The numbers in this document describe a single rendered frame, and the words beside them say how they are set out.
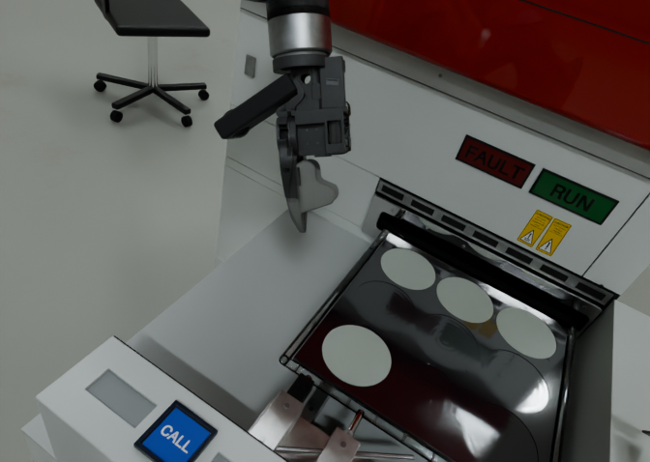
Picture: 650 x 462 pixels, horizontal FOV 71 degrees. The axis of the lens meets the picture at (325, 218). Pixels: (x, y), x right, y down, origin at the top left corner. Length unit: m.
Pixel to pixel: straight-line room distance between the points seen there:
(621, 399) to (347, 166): 0.57
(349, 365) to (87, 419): 0.32
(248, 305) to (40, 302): 1.23
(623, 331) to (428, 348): 0.31
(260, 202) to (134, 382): 0.63
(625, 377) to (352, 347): 0.38
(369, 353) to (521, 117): 0.42
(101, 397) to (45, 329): 1.30
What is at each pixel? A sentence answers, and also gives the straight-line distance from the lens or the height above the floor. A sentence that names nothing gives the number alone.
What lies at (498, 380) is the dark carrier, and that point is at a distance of 0.75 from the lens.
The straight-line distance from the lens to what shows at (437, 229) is 0.88.
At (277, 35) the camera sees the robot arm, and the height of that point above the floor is 1.26.
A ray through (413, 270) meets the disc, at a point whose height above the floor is 0.90.
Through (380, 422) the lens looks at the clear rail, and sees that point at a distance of 0.63.
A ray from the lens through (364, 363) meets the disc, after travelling 0.67.
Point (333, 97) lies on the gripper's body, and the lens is 0.56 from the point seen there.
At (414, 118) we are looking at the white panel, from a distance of 0.82.
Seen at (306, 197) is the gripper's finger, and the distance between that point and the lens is 0.56.
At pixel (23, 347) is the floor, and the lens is 1.82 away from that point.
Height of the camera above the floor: 1.43
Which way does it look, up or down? 38 degrees down
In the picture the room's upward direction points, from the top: 16 degrees clockwise
